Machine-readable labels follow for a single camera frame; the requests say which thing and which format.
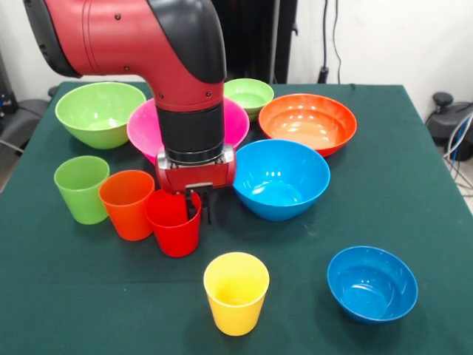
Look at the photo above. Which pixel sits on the light blue bowl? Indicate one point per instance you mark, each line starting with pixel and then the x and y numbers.
pixel 281 192

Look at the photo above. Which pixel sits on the small green bowl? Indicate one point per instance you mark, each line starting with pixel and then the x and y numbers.
pixel 251 96

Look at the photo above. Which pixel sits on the orange bowl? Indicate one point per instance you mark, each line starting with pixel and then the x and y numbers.
pixel 306 122

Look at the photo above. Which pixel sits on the black wheeled base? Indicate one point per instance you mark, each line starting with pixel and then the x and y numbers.
pixel 451 122
pixel 26 118

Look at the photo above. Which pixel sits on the large pink bowl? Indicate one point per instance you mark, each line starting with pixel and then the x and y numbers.
pixel 142 129

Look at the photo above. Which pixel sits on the dark green table cloth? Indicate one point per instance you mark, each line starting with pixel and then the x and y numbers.
pixel 369 207

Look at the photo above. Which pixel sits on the small dark blue bowl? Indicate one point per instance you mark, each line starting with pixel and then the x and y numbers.
pixel 373 288

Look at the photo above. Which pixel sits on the orange cup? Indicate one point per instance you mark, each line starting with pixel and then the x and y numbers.
pixel 125 211

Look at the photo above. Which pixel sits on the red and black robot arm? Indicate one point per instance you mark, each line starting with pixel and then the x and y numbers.
pixel 129 37

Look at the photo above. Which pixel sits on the yellow cup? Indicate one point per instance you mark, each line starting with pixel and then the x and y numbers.
pixel 236 296

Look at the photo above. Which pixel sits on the large green bowl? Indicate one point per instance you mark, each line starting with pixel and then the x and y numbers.
pixel 99 111

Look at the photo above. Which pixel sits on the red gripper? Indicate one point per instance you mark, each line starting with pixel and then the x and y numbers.
pixel 196 175

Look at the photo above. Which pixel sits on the red cup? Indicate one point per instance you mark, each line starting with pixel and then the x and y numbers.
pixel 177 236

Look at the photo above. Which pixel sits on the green cup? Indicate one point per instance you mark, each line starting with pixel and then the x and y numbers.
pixel 81 192

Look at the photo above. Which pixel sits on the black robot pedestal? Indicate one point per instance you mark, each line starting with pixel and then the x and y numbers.
pixel 251 37

